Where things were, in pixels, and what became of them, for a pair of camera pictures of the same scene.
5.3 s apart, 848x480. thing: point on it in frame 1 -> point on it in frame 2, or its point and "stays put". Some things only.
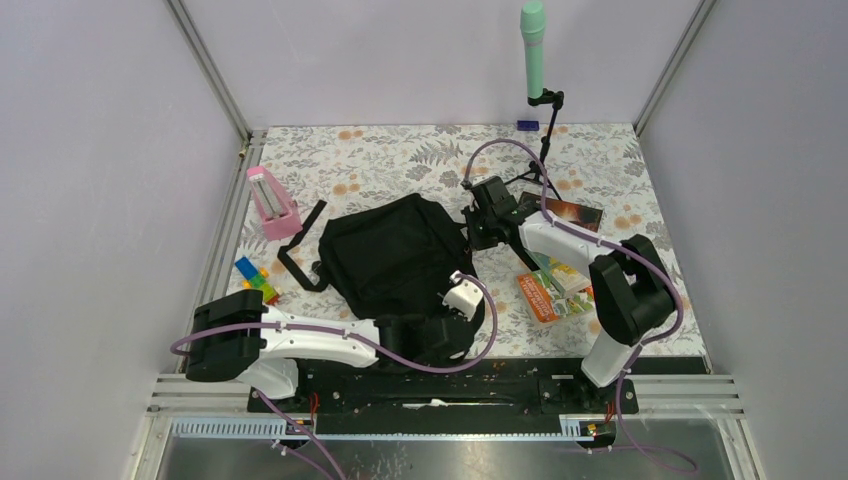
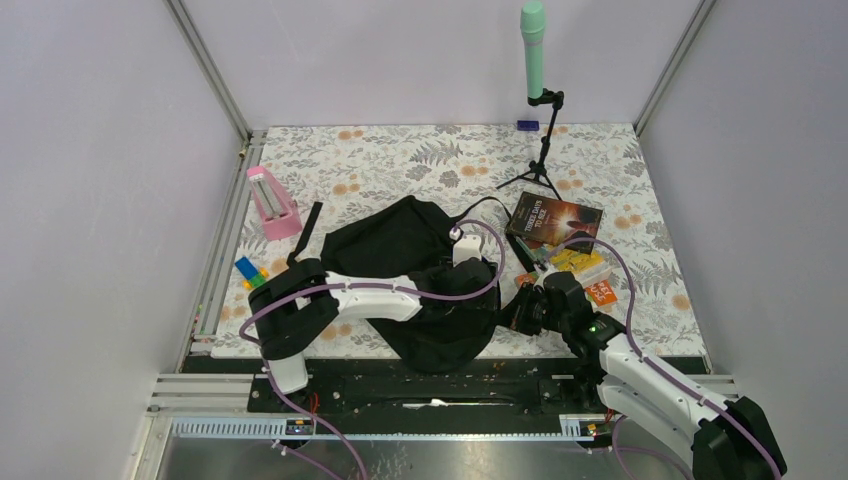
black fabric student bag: x=401 y=257 stays put
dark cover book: x=582 y=216 stays put
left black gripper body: x=450 y=309 -> x=482 y=301
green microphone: x=533 y=25 stays put
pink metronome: x=280 y=217 stays put
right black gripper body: x=481 y=232 -> x=533 y=312
